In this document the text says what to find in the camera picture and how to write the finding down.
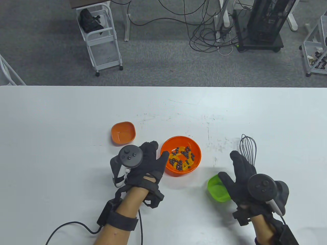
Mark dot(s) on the white desk foot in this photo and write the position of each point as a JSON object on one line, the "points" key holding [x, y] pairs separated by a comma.
{"points": [[293, 23]]}

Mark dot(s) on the white rolling cart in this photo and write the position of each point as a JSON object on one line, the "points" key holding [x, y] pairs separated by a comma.
{"points": [[101, 40]]}

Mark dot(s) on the black bag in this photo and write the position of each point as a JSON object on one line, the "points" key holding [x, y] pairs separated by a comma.
{"points": [[89, 21]]}

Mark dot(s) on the dark grey hand controller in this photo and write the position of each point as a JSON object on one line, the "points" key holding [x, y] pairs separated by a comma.
{"points": [[263, 187], [130, 155]]}

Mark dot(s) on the pile of yellow candy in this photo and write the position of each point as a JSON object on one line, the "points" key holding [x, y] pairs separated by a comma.
{"points": [[182, 149]]}

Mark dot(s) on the small orange bowl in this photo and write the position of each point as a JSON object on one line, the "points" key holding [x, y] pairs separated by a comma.
{"points": [[122, 134]]}

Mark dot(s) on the person's left hand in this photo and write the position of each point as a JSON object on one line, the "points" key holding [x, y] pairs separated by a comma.
{"points": [[148, 166]]}

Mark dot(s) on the white metal frame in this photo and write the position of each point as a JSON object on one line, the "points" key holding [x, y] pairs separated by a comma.
{"points": [[11, 69]]}

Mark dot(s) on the brown desk top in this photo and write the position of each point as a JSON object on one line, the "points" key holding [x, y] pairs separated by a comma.
{"points": [[84, 3]]}

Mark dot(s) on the pile of chocolate beans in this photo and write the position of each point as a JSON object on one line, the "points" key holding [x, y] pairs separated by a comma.
{"points": [[180, 163]]}

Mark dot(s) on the small green bowl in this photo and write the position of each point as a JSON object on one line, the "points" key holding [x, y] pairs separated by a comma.
{"points": [[217, 190]]}

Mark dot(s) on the pile of black parts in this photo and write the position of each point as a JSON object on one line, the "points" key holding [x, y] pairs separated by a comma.
{"points": [[320, 62]]}

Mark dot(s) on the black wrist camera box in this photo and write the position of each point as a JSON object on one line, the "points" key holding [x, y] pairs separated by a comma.
{"points": [[287, 236], [120, 219]]}

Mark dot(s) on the white basket cart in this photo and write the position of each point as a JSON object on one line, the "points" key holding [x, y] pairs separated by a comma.
{"points": [[310, 46]]}

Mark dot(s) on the person's right hand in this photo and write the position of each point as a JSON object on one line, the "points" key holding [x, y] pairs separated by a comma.
{"points": [[240, 178]]}

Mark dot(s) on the black wheeled platform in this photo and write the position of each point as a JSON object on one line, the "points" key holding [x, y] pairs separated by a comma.
{"points": [[260, 46]]}

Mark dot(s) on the white desk leg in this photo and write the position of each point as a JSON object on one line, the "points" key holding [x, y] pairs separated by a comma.
{"points": [[224, 15], [127, 28]]}

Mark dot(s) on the large orange bowl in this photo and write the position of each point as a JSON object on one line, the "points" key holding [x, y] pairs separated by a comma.
{"points": [[182, 143]]}

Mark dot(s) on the black equipment tower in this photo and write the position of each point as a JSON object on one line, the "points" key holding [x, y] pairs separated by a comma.
{"points": [[268, 20]]}

